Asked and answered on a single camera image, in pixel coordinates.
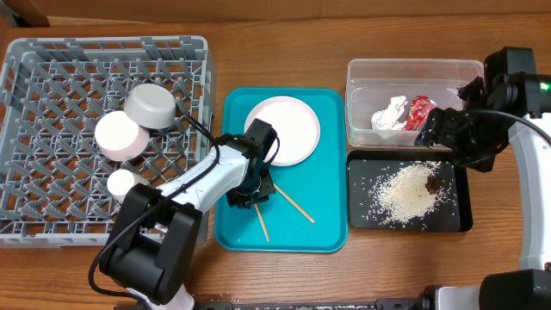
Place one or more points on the teal plastic tray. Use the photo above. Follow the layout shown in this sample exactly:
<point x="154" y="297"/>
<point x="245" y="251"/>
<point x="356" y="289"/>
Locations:
<point x="317" y="184"/>

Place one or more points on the clear plastic bin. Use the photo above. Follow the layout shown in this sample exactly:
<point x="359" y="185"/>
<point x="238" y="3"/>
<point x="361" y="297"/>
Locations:
<point x="372" y="83"/>

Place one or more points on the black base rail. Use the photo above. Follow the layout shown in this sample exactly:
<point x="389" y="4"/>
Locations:
<point x="301" y="305"/>

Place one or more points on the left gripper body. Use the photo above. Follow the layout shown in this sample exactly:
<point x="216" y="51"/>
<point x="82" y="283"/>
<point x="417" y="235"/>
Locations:
<point x="243" y="198"/>

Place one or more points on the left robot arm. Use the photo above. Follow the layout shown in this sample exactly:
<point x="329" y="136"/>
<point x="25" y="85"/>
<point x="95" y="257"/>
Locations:
<point x="151" y="245"/>

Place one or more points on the rice and food scraps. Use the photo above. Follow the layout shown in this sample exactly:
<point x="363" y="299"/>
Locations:
<point x="407" y="191"/>

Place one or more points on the grey bowl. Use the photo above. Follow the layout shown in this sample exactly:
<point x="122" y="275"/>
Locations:
<point x="151" y="106"/>

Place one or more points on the white paper cup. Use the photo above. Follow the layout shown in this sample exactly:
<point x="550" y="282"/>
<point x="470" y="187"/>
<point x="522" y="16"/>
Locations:
<point x="121" y="181"/>

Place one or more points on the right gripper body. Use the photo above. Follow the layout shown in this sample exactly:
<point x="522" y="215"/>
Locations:
<point x="473" y="141"/>

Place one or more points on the grey plastic dish rack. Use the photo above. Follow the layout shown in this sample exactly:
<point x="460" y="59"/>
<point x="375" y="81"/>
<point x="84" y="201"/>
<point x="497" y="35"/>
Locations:
<point x="53" y="92"/>

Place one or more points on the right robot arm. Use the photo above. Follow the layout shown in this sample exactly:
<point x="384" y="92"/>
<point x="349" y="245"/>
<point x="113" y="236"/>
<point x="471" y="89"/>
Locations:
<point x="508" y="106"/>

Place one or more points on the wooden chopstick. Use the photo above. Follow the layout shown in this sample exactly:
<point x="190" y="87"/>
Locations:
<point x="294" y="204"/>
<point x="262" y="222"/>

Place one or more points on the crumpled white tissue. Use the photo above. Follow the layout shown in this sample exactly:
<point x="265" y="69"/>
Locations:
<point x="388" y="119"/>

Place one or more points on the red snack wrapper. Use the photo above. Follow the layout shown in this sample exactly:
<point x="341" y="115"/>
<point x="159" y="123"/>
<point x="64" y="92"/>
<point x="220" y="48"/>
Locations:
<point x="418" y="112"/>

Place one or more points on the large white plate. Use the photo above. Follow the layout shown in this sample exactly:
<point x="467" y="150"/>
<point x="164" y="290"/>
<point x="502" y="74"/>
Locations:
<point x="295" y="123"/>

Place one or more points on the black tray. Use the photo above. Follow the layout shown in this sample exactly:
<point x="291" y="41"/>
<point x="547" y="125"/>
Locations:
<point x="362" y="165"/>

